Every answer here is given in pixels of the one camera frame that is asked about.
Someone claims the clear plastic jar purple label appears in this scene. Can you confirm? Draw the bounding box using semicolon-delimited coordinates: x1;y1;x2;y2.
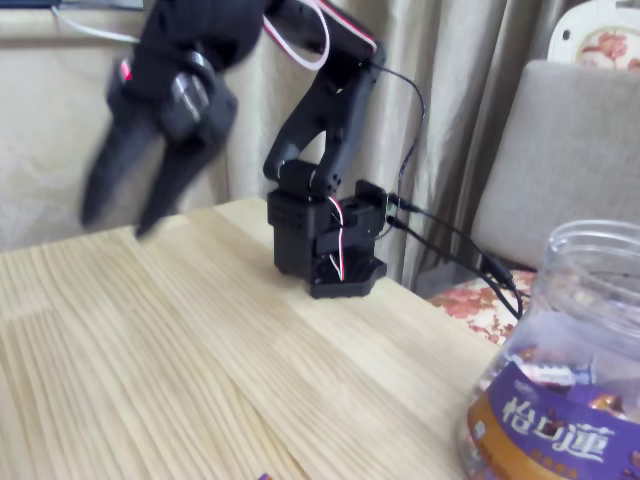
457;219;640;480

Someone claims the floral seat cushion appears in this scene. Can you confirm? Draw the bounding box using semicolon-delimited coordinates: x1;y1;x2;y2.
427;268;539;346

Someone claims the grey upholstered chair backrest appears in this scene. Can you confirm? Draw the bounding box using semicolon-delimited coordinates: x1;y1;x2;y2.
472;59;640;271

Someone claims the white floral decorated object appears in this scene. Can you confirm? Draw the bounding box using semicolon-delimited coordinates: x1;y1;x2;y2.
547;0;640;74

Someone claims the red white servo wire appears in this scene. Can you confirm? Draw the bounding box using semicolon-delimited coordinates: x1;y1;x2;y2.
261;0;379;70
327;196;350;281

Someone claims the thin black cable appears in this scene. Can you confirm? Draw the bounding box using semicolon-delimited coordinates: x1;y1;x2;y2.
370;60;427;197

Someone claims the thick black cable with connector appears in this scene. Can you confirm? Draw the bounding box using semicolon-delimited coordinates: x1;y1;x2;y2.
387;192;525;304

